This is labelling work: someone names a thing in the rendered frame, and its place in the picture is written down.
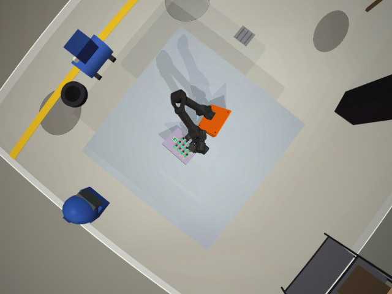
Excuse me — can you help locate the lilac switch panel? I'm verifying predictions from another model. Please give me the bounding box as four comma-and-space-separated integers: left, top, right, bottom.
162, 128, 196, 165

